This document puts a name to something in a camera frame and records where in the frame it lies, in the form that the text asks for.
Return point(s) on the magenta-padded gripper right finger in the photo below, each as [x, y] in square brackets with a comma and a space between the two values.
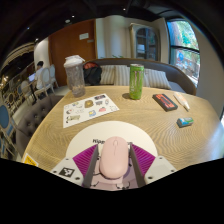
[160, 168]

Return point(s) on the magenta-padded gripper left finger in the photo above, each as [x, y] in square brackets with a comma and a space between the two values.
[66, 171]

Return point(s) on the pink computer mouse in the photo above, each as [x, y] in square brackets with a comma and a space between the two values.
[114, 156]

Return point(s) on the yellow sticker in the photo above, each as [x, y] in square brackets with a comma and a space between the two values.
[30, 160]

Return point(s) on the small green-blue pack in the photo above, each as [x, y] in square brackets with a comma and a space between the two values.
[185, 122]

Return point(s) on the grey tufted chair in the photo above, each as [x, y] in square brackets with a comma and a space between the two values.
[33, 121]

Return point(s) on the white sticker sheet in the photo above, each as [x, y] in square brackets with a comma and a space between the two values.
[88, 110]

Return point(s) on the black box with red print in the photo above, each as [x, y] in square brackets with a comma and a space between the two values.
[164, 102]

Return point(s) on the striped cushion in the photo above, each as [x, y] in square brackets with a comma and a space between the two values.
[156, 79]
[107, 75]
[122, 75]

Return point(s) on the green drink can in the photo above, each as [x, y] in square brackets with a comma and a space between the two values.
[136, 81]

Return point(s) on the brown curved sofa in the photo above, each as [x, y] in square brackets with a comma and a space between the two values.
[180, 78]

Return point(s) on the clear shaker bottle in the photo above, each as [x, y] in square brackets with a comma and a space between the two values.
[75, 78]

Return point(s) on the group of white chairs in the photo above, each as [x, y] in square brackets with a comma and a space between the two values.
[46, 80]

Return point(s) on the person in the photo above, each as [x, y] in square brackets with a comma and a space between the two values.
[39, 75]

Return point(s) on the black bag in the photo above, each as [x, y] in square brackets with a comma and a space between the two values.
[92, 74]

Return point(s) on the dark-framed window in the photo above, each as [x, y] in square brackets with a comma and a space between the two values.
[184, 50]

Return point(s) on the glass-door cabinet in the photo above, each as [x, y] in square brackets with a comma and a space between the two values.
[145, 41]

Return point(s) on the wooden door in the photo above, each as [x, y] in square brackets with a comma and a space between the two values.
[71, 43]

